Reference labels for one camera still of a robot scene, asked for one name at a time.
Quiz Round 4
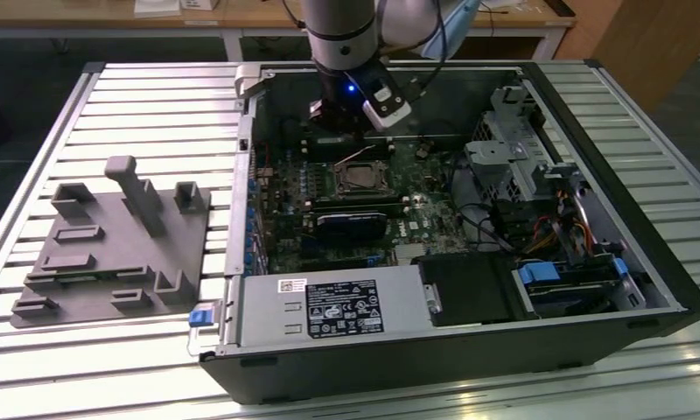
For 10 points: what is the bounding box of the CPU socket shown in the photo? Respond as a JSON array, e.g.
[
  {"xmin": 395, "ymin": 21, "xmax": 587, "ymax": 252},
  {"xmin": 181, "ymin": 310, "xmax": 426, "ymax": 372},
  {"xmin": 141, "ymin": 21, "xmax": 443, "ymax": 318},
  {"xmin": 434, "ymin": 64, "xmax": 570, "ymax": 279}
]
[{"xmin": 330, "ymin": 159, "xmax": 395, "ymax": 198}]

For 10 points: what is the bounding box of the grey metal drive cage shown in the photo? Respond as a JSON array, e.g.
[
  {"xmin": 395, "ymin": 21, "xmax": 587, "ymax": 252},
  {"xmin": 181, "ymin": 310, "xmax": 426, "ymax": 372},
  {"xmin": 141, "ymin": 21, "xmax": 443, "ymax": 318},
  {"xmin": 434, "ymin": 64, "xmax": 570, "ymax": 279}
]
[{"xmin": 463, "ymin": 85, "xmax": 591, "ymax": 207}]

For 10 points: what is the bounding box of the grey parts rack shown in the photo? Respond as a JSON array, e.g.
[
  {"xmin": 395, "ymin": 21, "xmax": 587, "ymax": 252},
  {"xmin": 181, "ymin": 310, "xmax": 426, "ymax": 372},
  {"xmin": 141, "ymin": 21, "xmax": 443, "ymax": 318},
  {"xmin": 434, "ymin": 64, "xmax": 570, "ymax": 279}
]
[{"xmin": 9, "ymin": 155, "xmax": 215, "ymax": 329}]

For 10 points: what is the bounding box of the black open PC case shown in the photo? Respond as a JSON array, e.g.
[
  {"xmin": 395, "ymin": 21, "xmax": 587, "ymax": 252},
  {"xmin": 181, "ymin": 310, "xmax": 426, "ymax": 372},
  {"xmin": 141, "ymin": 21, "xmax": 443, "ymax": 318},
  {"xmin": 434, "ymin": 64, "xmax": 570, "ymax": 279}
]
[{"xmin": 197, "ymin": 59, "xmax": 700, "ymax": 406}]

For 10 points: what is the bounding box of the wooden desk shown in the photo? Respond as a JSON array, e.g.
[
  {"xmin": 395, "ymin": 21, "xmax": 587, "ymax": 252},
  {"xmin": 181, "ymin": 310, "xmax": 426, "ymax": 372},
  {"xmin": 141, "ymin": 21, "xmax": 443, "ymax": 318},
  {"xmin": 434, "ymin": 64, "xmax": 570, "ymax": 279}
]
[{"xmin": 0, "ymin": 0, "xmax": 579, "ymax": 62}]

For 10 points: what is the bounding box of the blue case latch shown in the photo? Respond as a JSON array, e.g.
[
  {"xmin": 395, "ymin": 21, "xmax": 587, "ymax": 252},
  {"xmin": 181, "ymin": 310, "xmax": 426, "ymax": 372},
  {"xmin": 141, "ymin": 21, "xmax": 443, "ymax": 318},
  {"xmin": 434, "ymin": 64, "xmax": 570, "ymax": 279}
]
[{"xmin": 189, "ymin": 305, "xmax": 219, "ymax": 328}]

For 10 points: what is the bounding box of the metal socket cover frame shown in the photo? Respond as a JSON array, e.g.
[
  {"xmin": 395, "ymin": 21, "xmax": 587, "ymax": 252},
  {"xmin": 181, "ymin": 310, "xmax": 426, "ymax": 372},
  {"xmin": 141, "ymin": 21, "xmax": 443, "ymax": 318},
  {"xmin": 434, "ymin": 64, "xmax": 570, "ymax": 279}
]
[{"xmin": 332, "ymin": 161, "xmax": 392, "ymax": 196}]

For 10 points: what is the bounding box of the blue disk carrier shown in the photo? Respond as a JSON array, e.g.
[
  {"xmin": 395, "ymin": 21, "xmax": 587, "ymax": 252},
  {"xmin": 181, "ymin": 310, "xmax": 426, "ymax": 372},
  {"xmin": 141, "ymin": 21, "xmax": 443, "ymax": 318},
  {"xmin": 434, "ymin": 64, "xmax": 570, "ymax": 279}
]
[{"xmin": 514, "ymin": 258, "xmax": 618, "ymax": 314}]

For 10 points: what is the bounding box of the white cardboard box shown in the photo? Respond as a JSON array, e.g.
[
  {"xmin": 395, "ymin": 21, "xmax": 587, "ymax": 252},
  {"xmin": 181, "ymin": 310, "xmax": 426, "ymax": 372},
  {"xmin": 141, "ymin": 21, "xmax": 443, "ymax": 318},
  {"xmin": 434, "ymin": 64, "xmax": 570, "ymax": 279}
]
[{"xmin": 133, "ymin": 0, "xmax": 183, "ymax": 18}]

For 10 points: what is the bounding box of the green motherboard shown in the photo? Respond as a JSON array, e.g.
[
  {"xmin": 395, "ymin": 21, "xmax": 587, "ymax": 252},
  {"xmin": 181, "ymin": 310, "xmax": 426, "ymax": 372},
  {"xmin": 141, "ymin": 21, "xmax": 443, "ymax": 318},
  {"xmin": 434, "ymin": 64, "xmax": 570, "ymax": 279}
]
[{"xmin": 250, "ymin": 135, "xmax": 480, "ymax": 275}]

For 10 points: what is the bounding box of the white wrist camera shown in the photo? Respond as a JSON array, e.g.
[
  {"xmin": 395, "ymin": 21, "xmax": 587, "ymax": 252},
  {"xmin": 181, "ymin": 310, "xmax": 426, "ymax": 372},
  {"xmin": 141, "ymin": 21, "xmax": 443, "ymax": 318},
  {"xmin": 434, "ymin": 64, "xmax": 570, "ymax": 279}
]
[{"xmin": 360, "ymin": 77, "xmax": 415, "ymax": 131}]

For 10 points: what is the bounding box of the thin wire locking lever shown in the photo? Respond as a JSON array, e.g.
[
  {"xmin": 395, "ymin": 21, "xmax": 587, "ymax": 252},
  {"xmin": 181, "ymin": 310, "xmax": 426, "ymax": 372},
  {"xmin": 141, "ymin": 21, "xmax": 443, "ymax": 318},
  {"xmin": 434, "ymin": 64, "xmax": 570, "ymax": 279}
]
[{"xmin": 335, "ymin": 145, "xmax": 379, "ymax": 165}]

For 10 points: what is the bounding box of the coloured power wire bundle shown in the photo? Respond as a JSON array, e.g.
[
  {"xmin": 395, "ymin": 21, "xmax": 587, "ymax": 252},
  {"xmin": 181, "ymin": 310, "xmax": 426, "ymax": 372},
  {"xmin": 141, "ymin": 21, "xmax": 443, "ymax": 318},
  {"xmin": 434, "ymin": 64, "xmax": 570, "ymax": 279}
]
[{"xmin": 522, "ymin": 216, "xmax": 598, "ymax": 257}]

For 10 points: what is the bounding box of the wooden cabinet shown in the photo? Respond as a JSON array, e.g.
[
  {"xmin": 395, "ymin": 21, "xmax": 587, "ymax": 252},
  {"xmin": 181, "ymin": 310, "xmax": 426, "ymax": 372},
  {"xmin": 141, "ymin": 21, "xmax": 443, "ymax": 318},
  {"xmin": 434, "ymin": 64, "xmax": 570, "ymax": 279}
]
[{"xmin": 554, "ymin": 0, "xmax": 700, "ymax": 115}]

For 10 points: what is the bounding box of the black graphics card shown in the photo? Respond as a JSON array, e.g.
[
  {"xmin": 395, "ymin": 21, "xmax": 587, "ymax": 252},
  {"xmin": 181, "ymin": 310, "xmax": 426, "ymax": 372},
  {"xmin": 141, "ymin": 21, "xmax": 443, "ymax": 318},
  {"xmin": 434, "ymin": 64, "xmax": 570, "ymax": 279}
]
[{"xmin": 312, "ymin": 208, "xmax": 388, "ymax": 241}]

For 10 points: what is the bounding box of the silver square CPU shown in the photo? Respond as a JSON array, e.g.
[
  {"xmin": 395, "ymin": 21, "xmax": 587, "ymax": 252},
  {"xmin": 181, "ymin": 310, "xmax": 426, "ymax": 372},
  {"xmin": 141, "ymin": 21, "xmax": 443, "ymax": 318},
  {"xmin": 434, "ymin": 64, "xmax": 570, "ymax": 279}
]
[{"xmin": 348, "ymin": 168, "xmax": 380, "ymax": 187}]

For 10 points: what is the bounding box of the silver power supply unit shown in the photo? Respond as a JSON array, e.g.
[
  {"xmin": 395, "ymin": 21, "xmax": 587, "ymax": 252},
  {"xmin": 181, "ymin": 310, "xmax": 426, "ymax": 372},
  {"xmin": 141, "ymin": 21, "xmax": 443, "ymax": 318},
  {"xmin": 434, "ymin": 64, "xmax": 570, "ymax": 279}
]
[{"xmin": 232, "ymin": 263, "xmax": 440, "ymax": 349}]

